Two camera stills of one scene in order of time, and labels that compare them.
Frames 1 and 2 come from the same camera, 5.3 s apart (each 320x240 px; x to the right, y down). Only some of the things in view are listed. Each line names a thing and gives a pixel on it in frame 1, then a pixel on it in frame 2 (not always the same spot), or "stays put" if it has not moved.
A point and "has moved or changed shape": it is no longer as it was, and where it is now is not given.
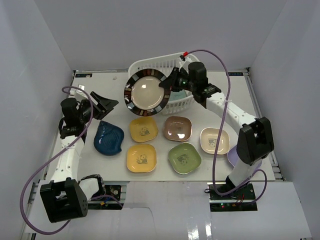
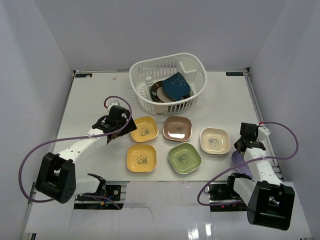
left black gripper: (94, 107) -> (128, 125)
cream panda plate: (209, 139) stays put
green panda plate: (184, 158) stays put
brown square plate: (177, 128) stays put
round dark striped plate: (143, 95) has moved or changed shape
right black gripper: (170, 82) -> (236, 143)
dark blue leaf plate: (109, 139) has moved or changed shape
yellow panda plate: (141, 158) stays put
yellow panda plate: (143, 129) stays put
